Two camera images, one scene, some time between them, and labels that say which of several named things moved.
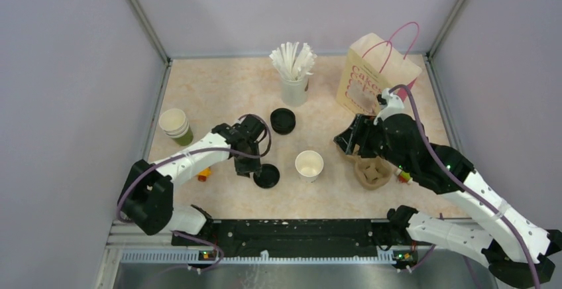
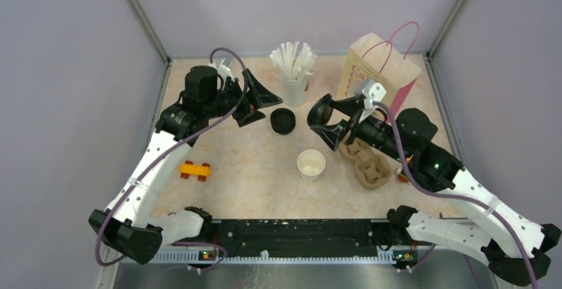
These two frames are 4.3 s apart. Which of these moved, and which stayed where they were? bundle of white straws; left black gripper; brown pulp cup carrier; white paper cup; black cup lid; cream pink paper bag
Moved: black cup lid; left black gripper
Stayed: cream pink paper bag; brown pulp cup carrier; white paper cup; bundle of white straws
